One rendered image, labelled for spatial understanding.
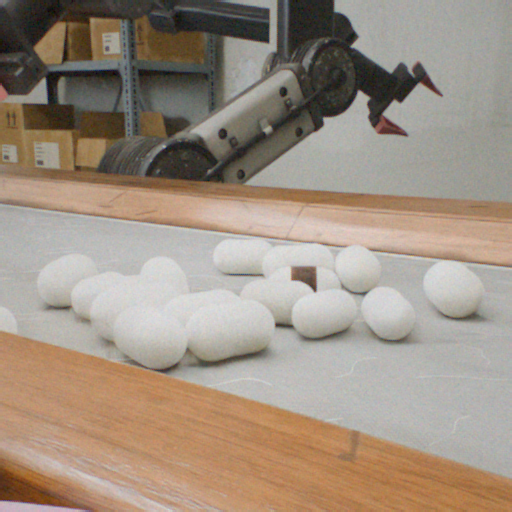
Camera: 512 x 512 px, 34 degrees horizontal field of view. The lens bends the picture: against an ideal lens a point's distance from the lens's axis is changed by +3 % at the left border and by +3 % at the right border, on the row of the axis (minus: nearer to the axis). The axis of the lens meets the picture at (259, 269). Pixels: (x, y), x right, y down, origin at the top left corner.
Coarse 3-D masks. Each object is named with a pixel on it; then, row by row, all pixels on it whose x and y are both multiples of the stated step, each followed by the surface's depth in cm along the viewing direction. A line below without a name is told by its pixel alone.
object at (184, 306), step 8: (184, 296) 31; (192, 296) 31; (200, 296) 31; (208, 296) 31; (216, 296) 31; (224, 296) 31; (232, 296) 31; (168, 304) 30; (176, 304) 30; (184, 304) 30; (192, 304) 30; (200, 304) 30; (208, 304) 30; (216, 304) 31; (224, 304) 31; (168, 312) 30; (176, 312) 30; (184, 312) 30; (192, 312) 30; (184, 320) 30; (184, 328) 30
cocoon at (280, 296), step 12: (252, 288) 34; (264, 288) 34; (276, 288) 33; (288, 288) 33; (300, 288) 33; (252, 300) 33; (264, 300) 33; (276, 300) 33; (288, 300) 33; (276, 312) 33; (288, 312) 33; (288, 324) 34
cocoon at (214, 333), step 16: (240, 304) 29; (256, 304) 30; (192, 320) 29; (208, 320) 28; (224, 320) 28; (240, 320) 29; (256, 320) 29; (272, 320) 30; (192, 336) 28; (208, 336) 28; (224, 336) 28; (240, 336) 29; (256, 336) 29; (272, 336) 30; (192, 352) 29; (208, 352) 28; (224, 352) 29; (240, 352) 29
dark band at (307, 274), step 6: (294, 270) 36; (300, 270) 36; (306, 270) 36; (312, 270) 36; (294, 276) 36; (300, 276) 36; (306, 276) 36; (312, 276) 36; (306, 282) 36; (312, 282) 36; (312, 288) 36
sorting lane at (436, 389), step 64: (0, 256) 50; (64, 256) 50; (128, 256) 50; (192, 256) 50; (384, 256) 50; (64, 320) 35; (448, 320) 35; (256, 384) 27; (320, 384) 27; (384, 384) 27; (448, 384) 27; (448, 448) 22
